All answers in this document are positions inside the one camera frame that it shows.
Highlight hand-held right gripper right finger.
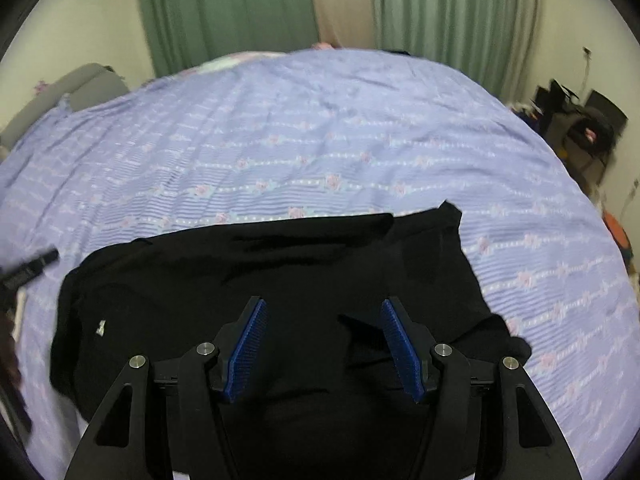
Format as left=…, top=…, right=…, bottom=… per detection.
left=380, top=297, right=583, bottom=480

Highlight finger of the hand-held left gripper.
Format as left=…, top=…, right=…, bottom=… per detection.
left=0, top=246, right=61, bottom=291

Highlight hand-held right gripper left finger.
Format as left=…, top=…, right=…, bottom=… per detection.
left=64, top=296, right=268, bottom=480

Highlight black pants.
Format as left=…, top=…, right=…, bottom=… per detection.
left=50, top=200, right=532, bottom=480

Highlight purple floral bed sheet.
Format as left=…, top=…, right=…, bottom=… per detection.
left=0, top=47, right=640, bottom=480

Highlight orange cloth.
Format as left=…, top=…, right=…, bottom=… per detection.
left=601, top=209, right=632, bottom=253

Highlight black backpack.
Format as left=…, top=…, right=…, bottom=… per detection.
left=561, top=89, right=629, bottom=183

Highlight black bag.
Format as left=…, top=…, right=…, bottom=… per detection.
left=532, top=79, right=568, bottom=142

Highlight white pillow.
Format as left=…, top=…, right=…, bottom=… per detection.
left=197, top=51, right=283, bottom=75

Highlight beige curtain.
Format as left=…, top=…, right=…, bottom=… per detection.
left=305, top=0, right=382, bottom=49

